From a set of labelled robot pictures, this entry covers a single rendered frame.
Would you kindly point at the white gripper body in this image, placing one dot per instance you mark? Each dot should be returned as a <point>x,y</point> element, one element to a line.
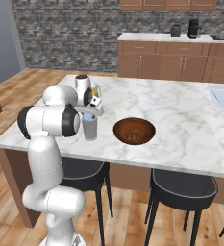
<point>90,110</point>

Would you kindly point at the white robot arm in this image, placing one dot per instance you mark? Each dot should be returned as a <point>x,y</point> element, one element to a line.
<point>43,166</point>

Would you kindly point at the clear glass cup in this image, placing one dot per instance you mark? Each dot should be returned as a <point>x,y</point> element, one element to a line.
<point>90,129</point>

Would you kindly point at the clear ice cube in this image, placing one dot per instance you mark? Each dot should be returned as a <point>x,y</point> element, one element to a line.
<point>133,136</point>
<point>129,136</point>

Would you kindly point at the brown wooden bowl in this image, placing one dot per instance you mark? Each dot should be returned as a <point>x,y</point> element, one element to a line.
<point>142,126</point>

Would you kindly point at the clear jar with yellow content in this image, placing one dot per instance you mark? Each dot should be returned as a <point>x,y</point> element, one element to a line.
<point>95,92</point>

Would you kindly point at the brown base cupboards run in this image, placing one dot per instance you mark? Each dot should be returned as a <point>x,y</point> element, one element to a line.
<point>168,62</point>

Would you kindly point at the brown kitchen island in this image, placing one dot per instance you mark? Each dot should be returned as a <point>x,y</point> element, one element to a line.
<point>14,173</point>

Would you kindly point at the black toaster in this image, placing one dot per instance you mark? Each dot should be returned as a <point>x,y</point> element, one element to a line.
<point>176,30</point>

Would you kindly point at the black coffee machine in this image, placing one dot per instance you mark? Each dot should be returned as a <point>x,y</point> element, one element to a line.
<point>193,29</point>

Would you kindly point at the brown wall cupboards run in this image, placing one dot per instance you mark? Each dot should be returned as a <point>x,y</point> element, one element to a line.
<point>168,4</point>

